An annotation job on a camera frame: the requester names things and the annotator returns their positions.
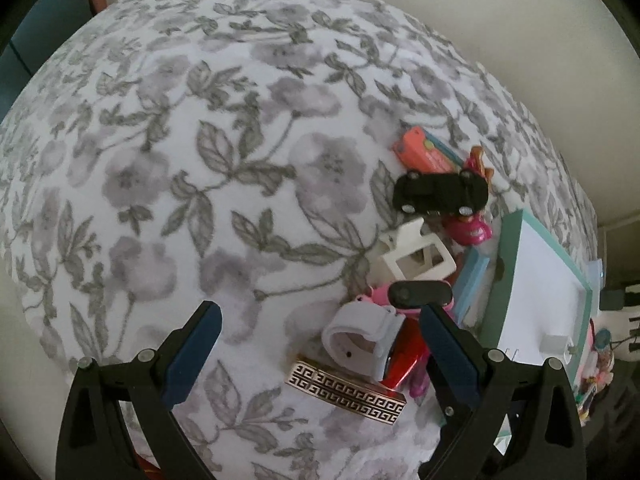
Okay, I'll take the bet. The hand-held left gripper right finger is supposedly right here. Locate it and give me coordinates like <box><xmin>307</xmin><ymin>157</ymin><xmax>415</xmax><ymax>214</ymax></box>
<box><xmin>419</xmin><ymin>304</ymin><xmax>586</xmax><ymax>480</ymax></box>

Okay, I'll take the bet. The pink toy car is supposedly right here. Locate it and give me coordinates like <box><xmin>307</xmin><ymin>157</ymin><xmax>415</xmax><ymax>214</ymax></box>
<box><xmin>444</xmin><ymin>210</ymin><xmax>493</xmax><ymax>247</ymax></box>

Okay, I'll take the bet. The white hair claw clip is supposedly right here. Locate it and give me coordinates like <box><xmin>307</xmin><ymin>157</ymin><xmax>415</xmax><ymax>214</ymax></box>
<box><xmin>376</xmin><ymin>217</ymin><xmax>457</xmax><ymax>283</ymax></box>

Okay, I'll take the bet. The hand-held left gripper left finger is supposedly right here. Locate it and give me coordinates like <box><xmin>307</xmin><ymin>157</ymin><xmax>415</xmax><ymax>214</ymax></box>
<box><xmin>56</xmin><ymin>301</ymin><xmax>222</xmax><ymax>480</ymax></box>

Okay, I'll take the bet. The light blue box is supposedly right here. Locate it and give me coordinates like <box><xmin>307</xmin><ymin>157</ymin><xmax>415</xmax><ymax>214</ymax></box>
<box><xmin>452</xmin><ymin>247</ymin><xmax>491</xmax><ymax>328</ymax></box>

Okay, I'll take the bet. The floral grey white blanket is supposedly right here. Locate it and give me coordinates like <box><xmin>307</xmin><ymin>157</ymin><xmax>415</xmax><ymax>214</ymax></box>
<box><xmin>0</xmin><ymin>0</ymin><xmax>601</xmax><ymax>480</ymax></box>

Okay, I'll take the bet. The colourful bead bracelet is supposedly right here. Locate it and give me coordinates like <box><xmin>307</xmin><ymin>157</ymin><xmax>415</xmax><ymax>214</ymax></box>
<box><xmin>575</xmin><ymin>360</ymin><xmax>613</xmax><ymax>418</ymax></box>

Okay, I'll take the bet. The teal cabinet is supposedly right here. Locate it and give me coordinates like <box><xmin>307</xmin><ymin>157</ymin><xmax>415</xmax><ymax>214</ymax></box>
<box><xmin>0</xmin><ymin>0</ymin><xmax>96</xmax><ymax>121</ymax></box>

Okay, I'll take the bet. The black toy car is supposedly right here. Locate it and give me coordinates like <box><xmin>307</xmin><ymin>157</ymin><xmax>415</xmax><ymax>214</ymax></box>
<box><xmin>392</xmin><ymin>169</ymin><xmax>488</xmax><ymax>217</ymax></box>

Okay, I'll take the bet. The gold patterned box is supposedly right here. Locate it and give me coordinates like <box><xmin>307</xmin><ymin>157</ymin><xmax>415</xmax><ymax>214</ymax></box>
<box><xmin>285</xmin><ymin>356</ymin><xmax>408</xmax><ymax>425</ymax></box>

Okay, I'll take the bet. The teal rimmed white tray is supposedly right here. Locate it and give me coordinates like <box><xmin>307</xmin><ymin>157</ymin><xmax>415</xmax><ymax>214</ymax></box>
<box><xmin>477</xmin><ymin>208</ymin><xmax>594</xmax><ymax>396</ymax></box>

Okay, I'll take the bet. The pink toy with black oval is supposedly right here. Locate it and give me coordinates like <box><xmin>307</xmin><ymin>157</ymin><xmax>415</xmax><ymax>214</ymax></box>
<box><xmin>367</xmin><ymin>281</ymin><xmax>456</xmax><ymax>321</ymax></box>

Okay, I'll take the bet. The orange toy phone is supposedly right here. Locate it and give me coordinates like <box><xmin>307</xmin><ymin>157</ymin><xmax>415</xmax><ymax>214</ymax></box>
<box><xmin>391</xmin><ymin>126</ymin><xmax>466</xmax><ymax>173</ymax></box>

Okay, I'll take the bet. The red tube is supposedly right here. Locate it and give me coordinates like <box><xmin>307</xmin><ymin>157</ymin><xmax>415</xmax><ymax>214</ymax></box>
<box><xmin>380</xmin><ymin>317</ymin><xmax>431</xmax><ymax>391</ymax></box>

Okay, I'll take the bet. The small white block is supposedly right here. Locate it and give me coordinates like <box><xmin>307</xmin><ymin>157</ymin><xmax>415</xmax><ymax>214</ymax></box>
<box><xmin>542</xmin><ymin>332</ymin><xmax>576</xmax><ymax>361</ymax></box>

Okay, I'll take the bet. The pink plastic piece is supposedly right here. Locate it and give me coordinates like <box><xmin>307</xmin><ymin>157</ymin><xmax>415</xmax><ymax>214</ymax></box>
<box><xmin>407</xmin><ymin>355</ymin><xmax>436</xmax><ymax>401</ymax></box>

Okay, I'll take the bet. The orange butterfly hair clip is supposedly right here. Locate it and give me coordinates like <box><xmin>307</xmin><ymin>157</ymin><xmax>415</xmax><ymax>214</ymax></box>
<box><xmin>465</xmin><ymin>146</ymin><xmax>495</xmax><ymax>188</ymax></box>

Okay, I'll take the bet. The black charger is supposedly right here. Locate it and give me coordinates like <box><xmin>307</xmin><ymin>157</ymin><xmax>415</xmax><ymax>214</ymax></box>
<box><xmin>602</xmin><ymin>282</ymin><xmax>640</xmax><ymax>311</ymax></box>

